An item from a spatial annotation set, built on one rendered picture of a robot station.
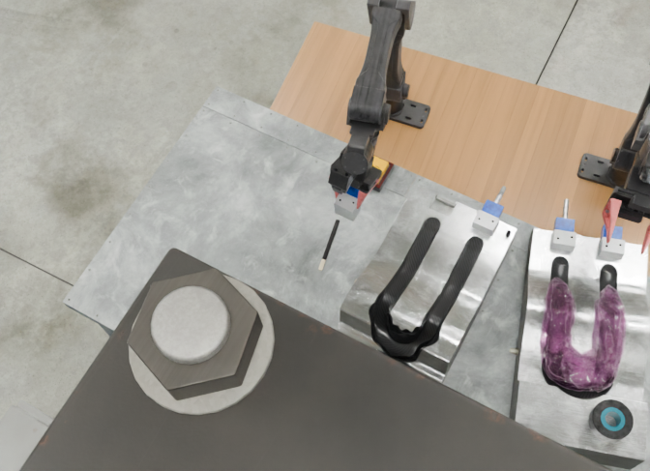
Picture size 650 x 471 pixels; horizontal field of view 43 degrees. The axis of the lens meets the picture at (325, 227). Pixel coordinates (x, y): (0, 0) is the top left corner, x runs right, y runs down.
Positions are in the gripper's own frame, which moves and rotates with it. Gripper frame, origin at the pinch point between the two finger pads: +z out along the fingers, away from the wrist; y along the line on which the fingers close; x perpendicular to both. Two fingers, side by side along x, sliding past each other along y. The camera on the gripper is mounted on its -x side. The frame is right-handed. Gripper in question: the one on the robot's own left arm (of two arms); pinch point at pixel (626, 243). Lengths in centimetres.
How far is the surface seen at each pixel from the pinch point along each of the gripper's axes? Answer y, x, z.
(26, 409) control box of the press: -77, -29, 69
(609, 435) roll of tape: 10.3, 24.3, 29.1
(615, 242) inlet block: 2.2, 31.7, -15.6
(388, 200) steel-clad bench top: -51, 40, -11
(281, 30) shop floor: -131, 123, -105
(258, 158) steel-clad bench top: -86, 40, -11
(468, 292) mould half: -24.9, 31.1, 7.9
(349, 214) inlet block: -56, 26, 2
